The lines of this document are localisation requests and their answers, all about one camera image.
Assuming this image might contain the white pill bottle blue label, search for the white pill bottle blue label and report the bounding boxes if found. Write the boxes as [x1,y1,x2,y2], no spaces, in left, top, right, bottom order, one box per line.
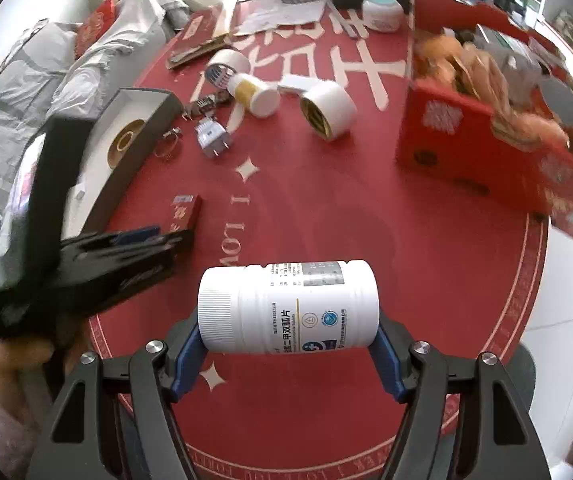
[197,260,381,355]

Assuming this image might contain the white pill bottle yellow label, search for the white pill bottle yellow label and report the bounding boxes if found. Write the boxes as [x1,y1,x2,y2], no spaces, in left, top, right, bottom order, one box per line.
[227,73,282,119]

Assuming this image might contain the dark open gift box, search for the dark open gift box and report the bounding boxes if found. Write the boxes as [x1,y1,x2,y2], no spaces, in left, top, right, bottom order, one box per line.
[69,87,183,236]

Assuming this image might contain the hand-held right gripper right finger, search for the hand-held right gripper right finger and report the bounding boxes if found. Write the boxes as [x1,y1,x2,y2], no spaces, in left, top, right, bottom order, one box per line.
[366,310,552,480]

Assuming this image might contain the white jar teal lid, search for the white jar teal lid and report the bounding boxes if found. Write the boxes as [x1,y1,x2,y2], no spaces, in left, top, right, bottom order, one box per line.
[361,0,403,33]

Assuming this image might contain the red flat packet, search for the red flat packet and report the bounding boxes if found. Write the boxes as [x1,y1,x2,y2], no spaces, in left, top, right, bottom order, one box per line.
[176,10,230,48]

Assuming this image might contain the gold round disc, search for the gold round disc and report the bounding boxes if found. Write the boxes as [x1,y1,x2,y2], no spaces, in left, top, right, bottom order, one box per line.
[106,119,148,168]

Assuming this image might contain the white roll blue print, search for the white roll blue print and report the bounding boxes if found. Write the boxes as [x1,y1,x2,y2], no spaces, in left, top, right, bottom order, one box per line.
[205,49,252,90]

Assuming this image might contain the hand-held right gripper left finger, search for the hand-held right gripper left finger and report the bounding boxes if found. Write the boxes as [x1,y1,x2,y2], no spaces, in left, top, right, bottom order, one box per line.
[26,305,212,480]

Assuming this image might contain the red cushion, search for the red cushion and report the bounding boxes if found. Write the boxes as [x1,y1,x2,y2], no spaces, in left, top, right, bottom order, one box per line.
[74,0,117,58]

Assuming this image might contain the white paper sheets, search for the white paper sheets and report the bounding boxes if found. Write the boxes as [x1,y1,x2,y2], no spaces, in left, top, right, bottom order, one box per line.
[226,0,327,36]

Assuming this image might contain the person's left hand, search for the person's left hand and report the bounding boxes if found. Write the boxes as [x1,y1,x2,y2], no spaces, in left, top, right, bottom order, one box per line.
[0,322,90,386]

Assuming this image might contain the white flat box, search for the white flat box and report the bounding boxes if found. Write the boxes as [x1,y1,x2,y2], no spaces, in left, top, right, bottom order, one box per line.
[277,76,324,95]

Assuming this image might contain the silver power plug adapter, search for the silver power plug adapter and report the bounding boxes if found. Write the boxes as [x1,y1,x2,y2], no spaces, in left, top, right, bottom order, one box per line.
[194,116,233,160]

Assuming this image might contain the red cardboard box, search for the red cardboard box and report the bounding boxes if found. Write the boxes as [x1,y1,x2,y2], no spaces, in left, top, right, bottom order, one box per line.
[396,0,573,243]

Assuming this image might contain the red printed tablecloth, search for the red printed tablecloth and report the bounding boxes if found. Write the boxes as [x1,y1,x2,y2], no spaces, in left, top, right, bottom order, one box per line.
[79,0,552,480]

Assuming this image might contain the clear plastic container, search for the clear plastic container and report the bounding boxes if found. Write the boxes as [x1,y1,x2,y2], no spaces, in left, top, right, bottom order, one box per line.
[476,25,562,91]

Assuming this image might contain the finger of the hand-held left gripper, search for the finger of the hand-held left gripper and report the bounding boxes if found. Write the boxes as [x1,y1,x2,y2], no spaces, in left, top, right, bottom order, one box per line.
[101,226,163,249]
[159,229,198,263]

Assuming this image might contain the brown cardboard piece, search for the brown cardboard piece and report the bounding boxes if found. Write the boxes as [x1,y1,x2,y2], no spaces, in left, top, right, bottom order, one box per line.
[166,35,237,70]

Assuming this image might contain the metal hose clamp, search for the metal hose clamp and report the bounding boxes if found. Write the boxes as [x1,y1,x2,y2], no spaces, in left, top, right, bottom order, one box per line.
[182,95,232,120]

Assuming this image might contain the small red packet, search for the small red packet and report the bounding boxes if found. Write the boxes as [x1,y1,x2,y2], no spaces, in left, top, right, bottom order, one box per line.
[169,194,203,233]

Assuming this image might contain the crumpled orange packing paper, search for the crumpled orange packing paper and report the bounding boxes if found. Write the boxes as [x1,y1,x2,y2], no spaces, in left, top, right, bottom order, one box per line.
[413,30,572,151]

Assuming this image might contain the grey covered sofa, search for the grey covered sofa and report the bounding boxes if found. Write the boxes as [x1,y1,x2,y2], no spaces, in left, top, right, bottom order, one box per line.
[0,0,227,241]

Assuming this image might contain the grey cup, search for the grey cup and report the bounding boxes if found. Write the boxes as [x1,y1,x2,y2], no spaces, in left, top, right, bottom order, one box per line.
[539,77,573,128]

